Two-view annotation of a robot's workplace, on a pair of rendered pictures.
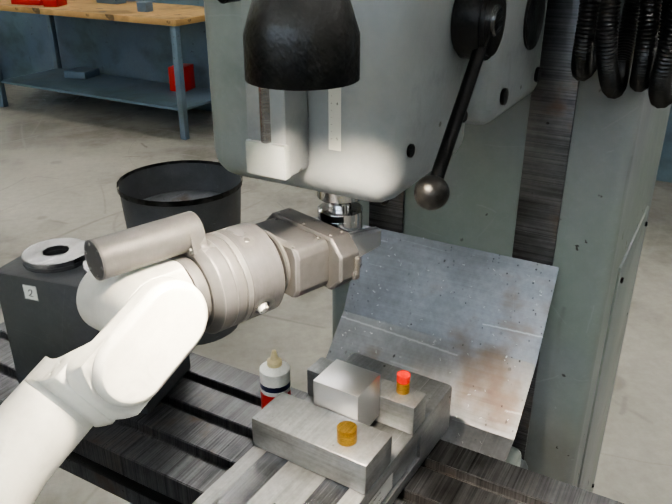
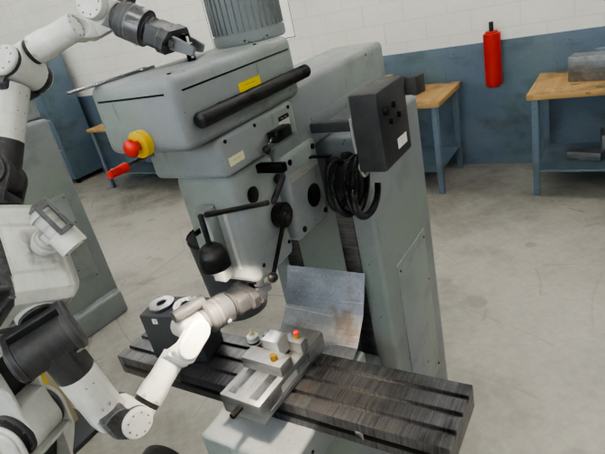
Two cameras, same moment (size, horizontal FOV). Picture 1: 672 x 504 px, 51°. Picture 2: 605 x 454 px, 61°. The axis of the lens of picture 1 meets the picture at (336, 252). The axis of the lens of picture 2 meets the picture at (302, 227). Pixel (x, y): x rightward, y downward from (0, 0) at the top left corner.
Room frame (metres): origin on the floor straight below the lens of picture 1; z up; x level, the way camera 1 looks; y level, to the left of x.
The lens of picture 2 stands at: (-0.60, -0.31, 1.99)
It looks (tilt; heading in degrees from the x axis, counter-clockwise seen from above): 24 degrees down; 6
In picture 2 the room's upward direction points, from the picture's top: 13 degrees counter-clockwise
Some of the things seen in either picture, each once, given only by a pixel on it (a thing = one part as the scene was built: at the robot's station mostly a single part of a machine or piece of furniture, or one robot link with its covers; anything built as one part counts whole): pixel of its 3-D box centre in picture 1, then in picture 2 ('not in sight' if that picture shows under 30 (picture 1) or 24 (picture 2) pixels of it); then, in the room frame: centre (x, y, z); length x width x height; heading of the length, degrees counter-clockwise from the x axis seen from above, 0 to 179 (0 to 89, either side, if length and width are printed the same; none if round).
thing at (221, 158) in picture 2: not in sight; (226, 138); (0.72, -0.03, 1.68); 0.34 x 0.24 x 0.10; 151
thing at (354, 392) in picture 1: (346, 398); (275, 343); (0.68, -0.01, 1.03); 0.06 x 0.05 x 0.06; 58
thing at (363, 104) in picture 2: not in sight; (383, 122); (0.78, -0.44, 1.62); 0.20 x 0.09 x 0.21; 151
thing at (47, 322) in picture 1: (96, 318); (182, 326); (0.88, 0.34, 1.02); 0.22 x 0.12 x 0.20; 71
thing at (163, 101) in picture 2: not in sight; (205, 91); (0.69, -0.01, 1.81); 0.47 x 0.26 x 0.16; 151
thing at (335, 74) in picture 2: not in sight; (310, 98); (1.12, -0.25, 1.66); 0.80 x 0.23 x 0.20; 151
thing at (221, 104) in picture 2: not in sight; (258, 92); (0.64, -0.15, 1.79); 0.45 x 0.04 x 0.04; 151
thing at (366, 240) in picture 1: (360, 245); (263, 291); (0.66, -0.03, 1.24); 0.06 x 0.02 x 0.03; 133
